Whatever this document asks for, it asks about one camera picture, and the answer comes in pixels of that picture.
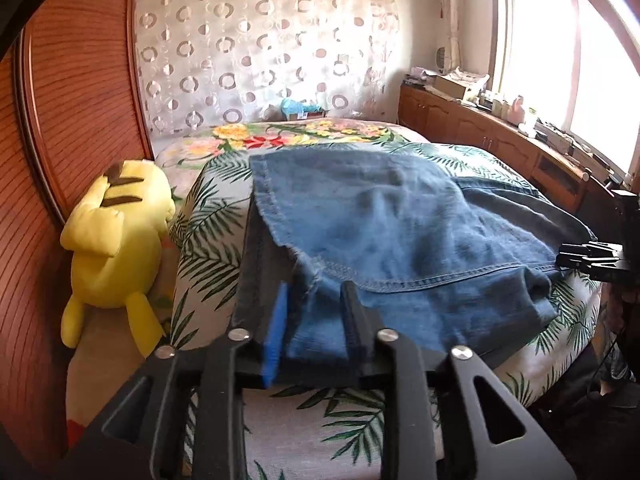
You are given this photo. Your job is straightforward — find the window with bright light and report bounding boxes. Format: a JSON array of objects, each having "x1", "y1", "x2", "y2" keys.
[{"x1": 492, "y1": 0, "x2": 639, "y2": 177}]

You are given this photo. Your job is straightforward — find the sheer circle pattern curtain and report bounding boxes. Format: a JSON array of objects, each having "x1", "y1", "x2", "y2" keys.
[{"x1": 136, "y1": 0, "x2": 399, "y2": 136}]

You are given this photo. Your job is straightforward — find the cardboard box on cabinet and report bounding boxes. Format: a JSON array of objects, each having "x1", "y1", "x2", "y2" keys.
[{"x1": 433, "y1": 72, "x2": 489, "y2": 101}]

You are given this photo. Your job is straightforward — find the blue item behind bed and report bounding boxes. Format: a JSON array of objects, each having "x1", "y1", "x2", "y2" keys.
[{"x1": 280, "y1": 99, "x2": 326, "y2": 122}]

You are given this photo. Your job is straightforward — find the yellow Pikachu plush toy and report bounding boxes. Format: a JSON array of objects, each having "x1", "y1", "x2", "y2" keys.
[{"x1": 60, "y1": 159, "x2": 176, "y2": 356}]

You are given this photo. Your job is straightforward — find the long wooden side cabinet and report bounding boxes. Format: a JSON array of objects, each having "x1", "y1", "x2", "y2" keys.
[{"x1": 398, "y1": 84, "x2": 620, "y2": 242}]

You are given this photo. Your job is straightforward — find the palm leaf print bedsheet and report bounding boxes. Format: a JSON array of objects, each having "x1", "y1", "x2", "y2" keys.
[{"x1": 167, "y1": 138, "x2": 603, "y2": 480}]

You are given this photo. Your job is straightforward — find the floral pink blanket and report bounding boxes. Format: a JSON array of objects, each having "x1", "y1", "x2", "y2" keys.
[{"x1": 155, "y1": 117, "x2": 426, "y2": 202}]

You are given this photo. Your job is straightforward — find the blue denim jeans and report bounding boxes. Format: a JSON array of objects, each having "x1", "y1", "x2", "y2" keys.
[{"x1": 235, "y1": 148, "x2": 592, "y2": 367}]

